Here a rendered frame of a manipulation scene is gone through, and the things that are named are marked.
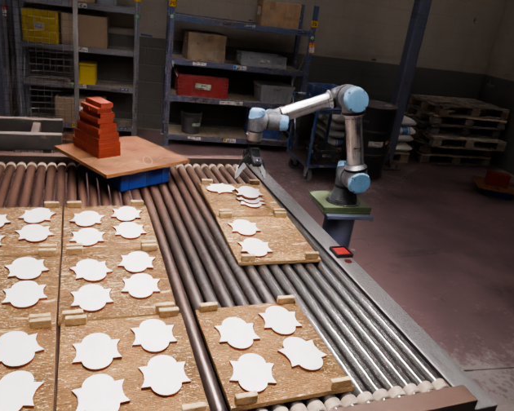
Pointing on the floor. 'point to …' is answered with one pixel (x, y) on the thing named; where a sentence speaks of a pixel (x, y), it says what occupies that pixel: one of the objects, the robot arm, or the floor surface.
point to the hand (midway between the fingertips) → (250, 179)
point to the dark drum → (374, 135)
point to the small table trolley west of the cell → (309, 146)
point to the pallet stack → (431, 114)
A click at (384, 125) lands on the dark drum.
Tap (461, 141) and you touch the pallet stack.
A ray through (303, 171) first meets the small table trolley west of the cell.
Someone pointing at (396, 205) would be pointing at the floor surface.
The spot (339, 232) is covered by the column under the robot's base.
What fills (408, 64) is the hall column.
